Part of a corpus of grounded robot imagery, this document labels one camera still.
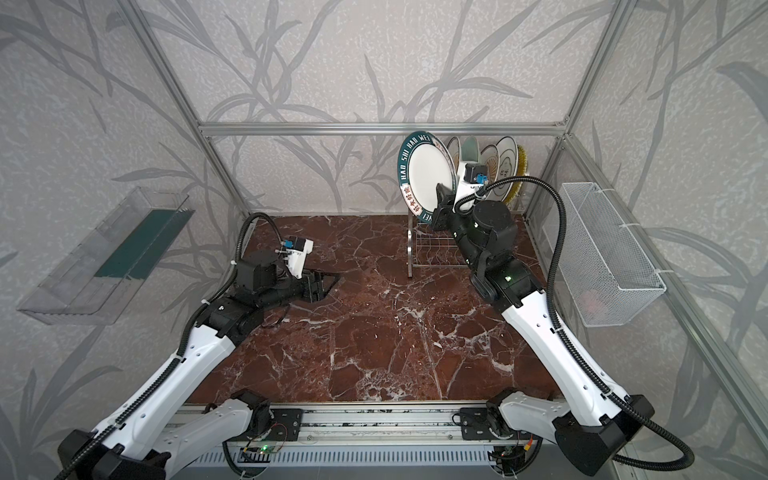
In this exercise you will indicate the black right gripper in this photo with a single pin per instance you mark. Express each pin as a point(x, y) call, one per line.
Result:
point(444, 209)

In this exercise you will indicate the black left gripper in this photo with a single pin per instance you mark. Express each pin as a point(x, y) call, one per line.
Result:
point(317, 293)

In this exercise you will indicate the white plate dark lettered rim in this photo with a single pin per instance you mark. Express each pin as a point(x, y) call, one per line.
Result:
point(423, 162)

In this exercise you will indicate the green flower plate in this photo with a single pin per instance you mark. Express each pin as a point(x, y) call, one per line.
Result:
point(470, 151)

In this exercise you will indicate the large orange sunburst plate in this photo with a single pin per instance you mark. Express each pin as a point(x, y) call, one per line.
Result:
point(455, 152)

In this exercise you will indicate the small orange sunburst plate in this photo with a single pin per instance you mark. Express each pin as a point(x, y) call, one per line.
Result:
point(489, 157)

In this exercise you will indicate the white plate green rim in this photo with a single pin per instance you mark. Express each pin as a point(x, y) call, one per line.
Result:
point(507, 166)

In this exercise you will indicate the yellow woven bamboo plate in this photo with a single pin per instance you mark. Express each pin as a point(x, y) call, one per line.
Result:
point(521, 170)

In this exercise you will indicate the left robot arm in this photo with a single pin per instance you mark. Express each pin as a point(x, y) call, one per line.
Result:
point(131, 443)

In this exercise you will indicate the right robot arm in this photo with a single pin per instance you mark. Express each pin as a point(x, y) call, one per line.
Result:
point(586, 425)

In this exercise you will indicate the stainless steel dish rack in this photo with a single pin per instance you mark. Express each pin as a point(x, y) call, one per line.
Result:
point(429, 249)

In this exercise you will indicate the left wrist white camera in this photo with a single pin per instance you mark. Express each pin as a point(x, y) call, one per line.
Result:
point(294, 251)

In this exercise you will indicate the wrist white camera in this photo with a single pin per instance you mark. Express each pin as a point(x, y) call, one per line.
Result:
point(294, 251)
point(471, 177)

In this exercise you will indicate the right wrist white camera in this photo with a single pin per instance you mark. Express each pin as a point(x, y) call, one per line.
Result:
point(471, 177)

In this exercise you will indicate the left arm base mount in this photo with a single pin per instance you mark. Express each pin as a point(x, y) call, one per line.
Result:
point(282, 425)

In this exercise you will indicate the aluminium frame rail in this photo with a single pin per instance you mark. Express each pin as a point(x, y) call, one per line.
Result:
point(221, 129)

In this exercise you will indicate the white wire mesh basket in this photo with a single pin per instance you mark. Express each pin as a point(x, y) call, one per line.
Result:
point(608, 275)

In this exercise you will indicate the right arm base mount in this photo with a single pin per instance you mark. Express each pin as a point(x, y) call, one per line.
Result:
point(487, 422)

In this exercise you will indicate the clear plastic wall shelf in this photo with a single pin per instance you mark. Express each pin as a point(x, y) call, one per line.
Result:
point(96, 281)

